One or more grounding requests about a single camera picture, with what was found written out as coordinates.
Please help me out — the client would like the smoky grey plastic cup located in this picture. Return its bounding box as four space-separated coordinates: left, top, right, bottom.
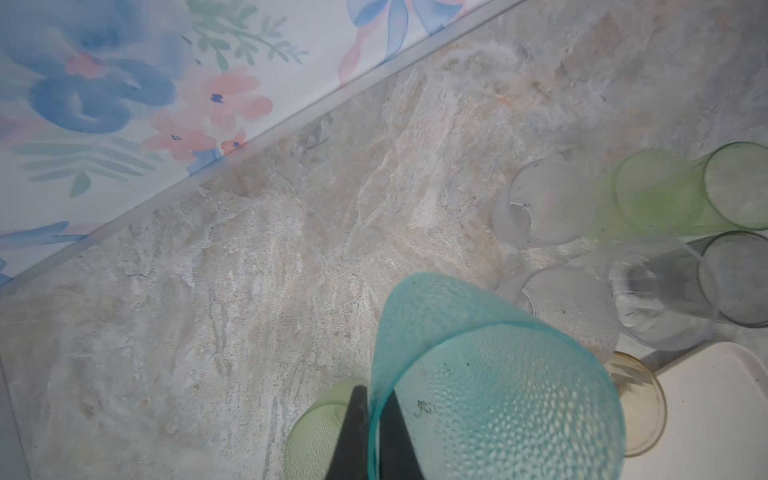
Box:
688 231 767 329

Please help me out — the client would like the dimpled yellow-green plastic cup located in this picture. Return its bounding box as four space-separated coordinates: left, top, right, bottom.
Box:
283 378 367 480

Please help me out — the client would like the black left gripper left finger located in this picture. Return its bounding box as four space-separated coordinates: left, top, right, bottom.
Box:
325 385 369 480

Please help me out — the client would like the dimpled teal plastic cup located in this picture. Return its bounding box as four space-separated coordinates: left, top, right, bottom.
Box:
367 272 626 479

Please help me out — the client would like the dimpled clear cup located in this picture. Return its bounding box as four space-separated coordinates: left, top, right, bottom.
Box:
495 265 620 363
491 158 596 250

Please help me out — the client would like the smooth green plastic cup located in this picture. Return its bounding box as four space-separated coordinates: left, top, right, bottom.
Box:
691 141 767 235

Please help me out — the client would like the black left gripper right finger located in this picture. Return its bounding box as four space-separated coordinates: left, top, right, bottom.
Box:
379 392 424 480

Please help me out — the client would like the dimpled light green cup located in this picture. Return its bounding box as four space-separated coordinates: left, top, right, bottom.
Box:
586 149 704 242

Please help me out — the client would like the dimpled clear cup rear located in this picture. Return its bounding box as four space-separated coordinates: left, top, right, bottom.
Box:
491 158 596 250

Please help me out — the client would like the cream plastic tray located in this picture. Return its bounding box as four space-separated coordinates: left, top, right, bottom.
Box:
621 342 767 479

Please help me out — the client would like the aluminium left corner post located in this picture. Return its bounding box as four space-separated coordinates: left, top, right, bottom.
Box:
1 1 512 291

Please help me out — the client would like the yellow plastic cup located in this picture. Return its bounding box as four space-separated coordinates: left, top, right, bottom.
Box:
604 352 667 458

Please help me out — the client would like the smooth clear plastic cup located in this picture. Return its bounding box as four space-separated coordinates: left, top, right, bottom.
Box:
569 236 720 351

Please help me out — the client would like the dimpled clear cup front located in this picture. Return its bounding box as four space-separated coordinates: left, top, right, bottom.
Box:
495 265 620 363

